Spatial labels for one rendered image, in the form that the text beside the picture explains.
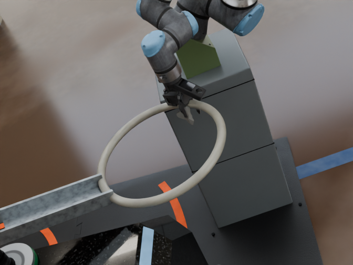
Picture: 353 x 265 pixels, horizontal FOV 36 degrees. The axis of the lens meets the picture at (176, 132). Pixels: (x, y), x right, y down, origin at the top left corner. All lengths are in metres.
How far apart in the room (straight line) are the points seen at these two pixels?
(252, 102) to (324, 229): 0.73
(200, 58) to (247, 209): 0.85
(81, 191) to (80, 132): 2.06
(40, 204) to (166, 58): 0.65
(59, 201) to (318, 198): 1.40
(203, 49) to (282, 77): 1.43
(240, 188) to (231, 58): 0.66
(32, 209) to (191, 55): 0.91
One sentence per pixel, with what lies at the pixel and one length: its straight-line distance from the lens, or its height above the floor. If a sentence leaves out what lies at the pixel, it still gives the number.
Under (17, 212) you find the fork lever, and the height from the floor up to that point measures 0.99.
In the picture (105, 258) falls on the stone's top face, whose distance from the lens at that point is 1.80.
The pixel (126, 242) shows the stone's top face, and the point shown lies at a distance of 1.80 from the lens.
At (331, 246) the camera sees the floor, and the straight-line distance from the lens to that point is 2.63.
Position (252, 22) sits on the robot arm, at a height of 1.03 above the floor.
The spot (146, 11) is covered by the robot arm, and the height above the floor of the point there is 1.29.
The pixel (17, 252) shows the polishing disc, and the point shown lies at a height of 0.86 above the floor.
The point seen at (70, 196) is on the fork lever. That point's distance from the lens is 1.92.
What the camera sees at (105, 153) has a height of 0.93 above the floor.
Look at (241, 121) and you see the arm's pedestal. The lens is 2.41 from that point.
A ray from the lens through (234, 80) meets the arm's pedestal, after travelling 2.29.
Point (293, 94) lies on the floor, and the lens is 3.48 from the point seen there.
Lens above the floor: 2.08
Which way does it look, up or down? 36 degrees down
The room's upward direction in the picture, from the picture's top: 24 degrees counter-clockwise
